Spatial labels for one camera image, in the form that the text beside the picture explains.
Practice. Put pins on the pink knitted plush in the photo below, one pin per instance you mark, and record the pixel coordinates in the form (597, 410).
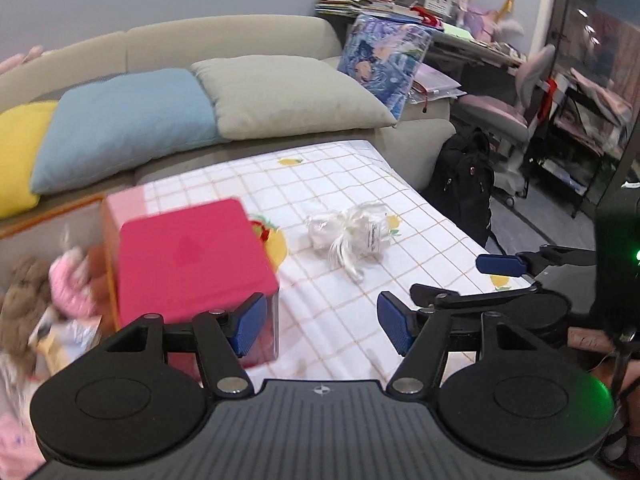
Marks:
(75, 285)

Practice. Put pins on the person's right forearm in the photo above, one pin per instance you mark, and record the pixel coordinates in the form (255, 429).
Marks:
(592, 340)

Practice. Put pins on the white checked tablecloth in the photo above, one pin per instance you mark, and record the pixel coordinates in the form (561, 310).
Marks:
(350, 180)

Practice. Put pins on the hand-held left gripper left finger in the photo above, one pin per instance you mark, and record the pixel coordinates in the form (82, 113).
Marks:
(247, 325)

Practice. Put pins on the black metal rack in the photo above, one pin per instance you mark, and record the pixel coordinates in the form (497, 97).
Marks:
(575, 160)

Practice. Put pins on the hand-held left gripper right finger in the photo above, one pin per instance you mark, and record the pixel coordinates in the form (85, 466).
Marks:
(395, 325)

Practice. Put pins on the pink office chair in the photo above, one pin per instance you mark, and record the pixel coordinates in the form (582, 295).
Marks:
(495, 110)

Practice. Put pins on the white plastic bag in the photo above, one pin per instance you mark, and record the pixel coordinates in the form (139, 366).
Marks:
(345, 232)

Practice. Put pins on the light blue pillow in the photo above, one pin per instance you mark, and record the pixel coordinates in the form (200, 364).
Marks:
(125, 120)

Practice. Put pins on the beige pillow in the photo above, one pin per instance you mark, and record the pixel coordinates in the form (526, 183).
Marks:
(290, 95)

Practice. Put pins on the beige sofa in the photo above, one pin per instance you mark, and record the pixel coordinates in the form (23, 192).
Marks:
(225, 40)

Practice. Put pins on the brown plush toy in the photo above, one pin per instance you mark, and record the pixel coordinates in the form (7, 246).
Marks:
(22, 300)

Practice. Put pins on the pink printed cloth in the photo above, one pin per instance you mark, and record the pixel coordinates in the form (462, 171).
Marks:
(17, 440)

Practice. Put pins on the red hanging ornament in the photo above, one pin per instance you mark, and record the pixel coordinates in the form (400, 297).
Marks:
(548, 97)

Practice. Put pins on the pink plush toy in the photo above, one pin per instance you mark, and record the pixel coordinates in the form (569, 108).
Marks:
(20, 60)

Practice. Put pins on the stack of books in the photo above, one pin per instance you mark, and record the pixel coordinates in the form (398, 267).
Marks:
(350, 4)

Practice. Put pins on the cluttered desk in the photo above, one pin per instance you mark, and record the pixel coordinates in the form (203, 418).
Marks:
(480, 52)

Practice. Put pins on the pink unicorn plush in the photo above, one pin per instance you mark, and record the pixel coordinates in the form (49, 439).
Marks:
(487, 22)

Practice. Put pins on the orange storage box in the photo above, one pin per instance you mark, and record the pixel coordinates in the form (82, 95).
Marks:
(109, 270)

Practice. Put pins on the yellow silver snack packet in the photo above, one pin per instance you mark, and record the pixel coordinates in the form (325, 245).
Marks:
(65, 335)

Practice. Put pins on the clear box with red lid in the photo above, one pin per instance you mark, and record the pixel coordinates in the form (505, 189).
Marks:
(190, 255)

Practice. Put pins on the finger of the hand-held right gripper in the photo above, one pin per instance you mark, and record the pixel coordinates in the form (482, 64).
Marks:
(440, 297)
(500, 265)

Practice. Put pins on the blue printed pillow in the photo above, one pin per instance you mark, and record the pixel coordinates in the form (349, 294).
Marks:
(385, 55)

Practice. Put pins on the black backpack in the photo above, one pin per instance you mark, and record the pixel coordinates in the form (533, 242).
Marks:
(460, 180)

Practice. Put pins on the stack of plastic folders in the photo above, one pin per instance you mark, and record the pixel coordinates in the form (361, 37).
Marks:
(435, 80)

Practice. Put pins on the yellow pillow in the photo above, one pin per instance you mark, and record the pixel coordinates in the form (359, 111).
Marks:
(20, 160)

